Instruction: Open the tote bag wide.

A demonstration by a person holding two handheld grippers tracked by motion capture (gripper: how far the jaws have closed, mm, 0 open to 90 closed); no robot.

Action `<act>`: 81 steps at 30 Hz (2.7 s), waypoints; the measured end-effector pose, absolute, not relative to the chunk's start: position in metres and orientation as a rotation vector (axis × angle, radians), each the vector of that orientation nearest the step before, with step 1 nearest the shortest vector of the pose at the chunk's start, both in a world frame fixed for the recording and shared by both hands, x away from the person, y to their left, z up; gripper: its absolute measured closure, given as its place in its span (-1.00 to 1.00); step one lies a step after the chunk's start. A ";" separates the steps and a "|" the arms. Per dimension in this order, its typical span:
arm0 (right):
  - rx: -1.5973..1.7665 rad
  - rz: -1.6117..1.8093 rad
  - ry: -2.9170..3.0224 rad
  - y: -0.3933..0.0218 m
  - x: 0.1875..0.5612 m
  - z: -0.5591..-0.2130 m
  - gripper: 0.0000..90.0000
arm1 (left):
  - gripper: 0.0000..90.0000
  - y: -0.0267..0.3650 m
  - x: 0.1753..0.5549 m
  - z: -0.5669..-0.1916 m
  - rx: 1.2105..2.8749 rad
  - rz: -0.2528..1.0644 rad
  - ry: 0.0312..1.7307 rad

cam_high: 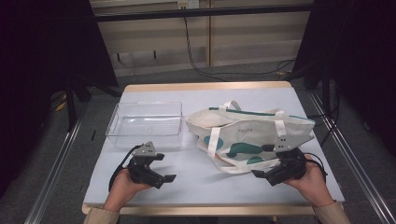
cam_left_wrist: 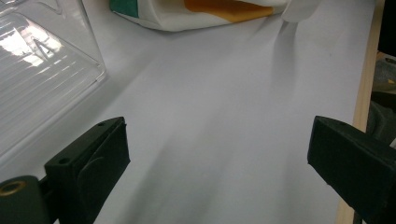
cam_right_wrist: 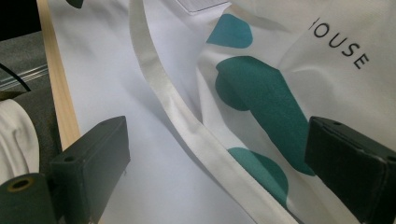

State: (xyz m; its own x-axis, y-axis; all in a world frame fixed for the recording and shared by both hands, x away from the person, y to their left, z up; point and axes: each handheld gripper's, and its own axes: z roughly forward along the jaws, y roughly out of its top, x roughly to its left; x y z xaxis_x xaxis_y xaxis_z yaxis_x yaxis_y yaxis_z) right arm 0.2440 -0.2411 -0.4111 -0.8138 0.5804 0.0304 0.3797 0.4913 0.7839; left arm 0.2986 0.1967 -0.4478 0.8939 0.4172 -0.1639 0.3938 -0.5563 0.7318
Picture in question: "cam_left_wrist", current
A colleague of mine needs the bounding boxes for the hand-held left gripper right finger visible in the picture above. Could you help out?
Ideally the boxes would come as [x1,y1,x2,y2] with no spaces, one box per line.
[306,115,396,224]

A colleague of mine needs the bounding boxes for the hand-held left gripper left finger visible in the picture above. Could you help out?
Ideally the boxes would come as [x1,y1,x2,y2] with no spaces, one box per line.
[44,116,131,224]

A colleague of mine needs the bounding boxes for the clear plastic container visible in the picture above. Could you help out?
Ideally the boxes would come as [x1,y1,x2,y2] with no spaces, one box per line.
[0,0,107,160]

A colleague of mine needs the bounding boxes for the white tote bag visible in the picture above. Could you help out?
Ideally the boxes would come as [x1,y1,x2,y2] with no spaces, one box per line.
[108,0,321,33]

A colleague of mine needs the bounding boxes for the pale table cover sheet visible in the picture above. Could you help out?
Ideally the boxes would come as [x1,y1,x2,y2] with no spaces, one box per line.
[0,0,378,224]

